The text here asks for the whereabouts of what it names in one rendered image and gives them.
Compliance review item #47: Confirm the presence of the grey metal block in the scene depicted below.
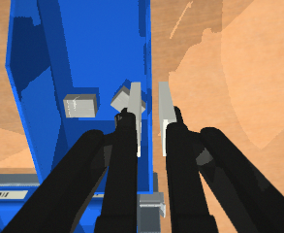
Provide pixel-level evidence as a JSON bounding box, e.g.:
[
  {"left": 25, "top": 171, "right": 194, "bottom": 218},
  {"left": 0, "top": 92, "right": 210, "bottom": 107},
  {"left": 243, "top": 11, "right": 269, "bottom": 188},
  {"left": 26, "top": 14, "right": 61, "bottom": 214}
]
[
  {"left": 110, "top": 86, "right": 146, "bottom": 113},
  {"left": 63, "top": 94, "right": 98, "bottom": 117}
]

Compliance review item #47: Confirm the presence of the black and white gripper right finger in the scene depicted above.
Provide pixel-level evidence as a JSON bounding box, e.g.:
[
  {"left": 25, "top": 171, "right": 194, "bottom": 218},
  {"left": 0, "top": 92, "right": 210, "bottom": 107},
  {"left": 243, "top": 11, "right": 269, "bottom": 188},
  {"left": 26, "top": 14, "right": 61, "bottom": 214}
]
[{"left": 158, "top": 82, "right": 284, "bottom": 233}]

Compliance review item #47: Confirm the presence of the blue open-front bin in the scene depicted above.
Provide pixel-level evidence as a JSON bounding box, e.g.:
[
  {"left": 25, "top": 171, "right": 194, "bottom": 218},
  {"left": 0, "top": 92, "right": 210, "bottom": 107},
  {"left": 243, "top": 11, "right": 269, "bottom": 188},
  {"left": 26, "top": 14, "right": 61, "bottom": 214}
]
[
  {"left": 5, "top": 0, "right": 153, "bottom": 194},
  {"left": 74, "top": 194, "right": 104, "bottom": 233},
  {"left": 0, "top": 186, "right": 38, "bottom": 232}
]

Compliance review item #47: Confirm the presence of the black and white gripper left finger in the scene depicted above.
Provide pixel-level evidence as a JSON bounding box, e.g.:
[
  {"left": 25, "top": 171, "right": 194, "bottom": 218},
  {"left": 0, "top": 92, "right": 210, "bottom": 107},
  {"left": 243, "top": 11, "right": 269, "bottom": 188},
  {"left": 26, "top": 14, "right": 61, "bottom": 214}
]
[{"left": 0, "top": 82, "right": 142, "bottom": 233}]

